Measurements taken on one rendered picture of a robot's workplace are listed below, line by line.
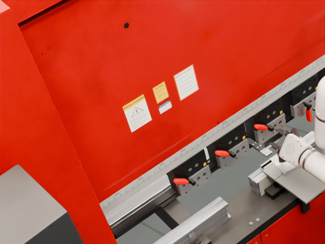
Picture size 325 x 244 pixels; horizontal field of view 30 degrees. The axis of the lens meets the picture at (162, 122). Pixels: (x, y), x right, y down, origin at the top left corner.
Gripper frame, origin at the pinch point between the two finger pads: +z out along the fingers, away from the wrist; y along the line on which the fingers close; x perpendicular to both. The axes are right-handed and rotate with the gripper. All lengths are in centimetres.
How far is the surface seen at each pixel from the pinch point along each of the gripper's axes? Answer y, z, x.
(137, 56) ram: -19, 13, -67
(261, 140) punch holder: 6.6, 12.3, 6.8
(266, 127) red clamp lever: -0.5, 8.7, 1.8
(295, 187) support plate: 20.5, -2.2, 20.9
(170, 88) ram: -10, 13, -49
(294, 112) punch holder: -7.2, 12.4, 19.5
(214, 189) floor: 86, 107, 99
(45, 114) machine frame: -5, -8, -105
